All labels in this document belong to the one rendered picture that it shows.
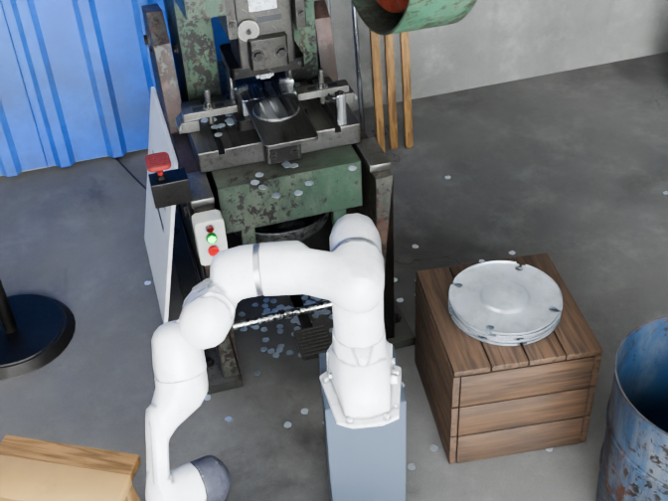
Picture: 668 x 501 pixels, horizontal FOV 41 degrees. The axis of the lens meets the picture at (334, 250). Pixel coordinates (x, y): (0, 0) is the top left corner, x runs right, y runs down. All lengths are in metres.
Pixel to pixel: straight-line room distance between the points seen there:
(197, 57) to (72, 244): 1.05
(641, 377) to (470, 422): 0.44
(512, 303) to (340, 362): 0.58
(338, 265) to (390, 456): 0.57
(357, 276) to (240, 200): 0.73
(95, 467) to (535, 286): 1.18
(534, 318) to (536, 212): 1.09
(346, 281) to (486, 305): 0.69
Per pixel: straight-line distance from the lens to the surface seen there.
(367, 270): 1.75
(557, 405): 2.43
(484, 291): 2.39
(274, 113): 2.38
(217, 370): 2.73
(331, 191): 2.45
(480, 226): 3.28
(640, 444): 2.08
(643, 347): 2.28
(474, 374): 2.26
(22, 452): 2.25
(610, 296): 3.04
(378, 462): 2.16
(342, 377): 1.96
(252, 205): 2.41
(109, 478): 2.13
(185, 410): 1.94
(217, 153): 2.41
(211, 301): 1.81
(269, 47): 2.35
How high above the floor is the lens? 1.93
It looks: 38 degrees down
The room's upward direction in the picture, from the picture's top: 3 degrees counter-clockwise
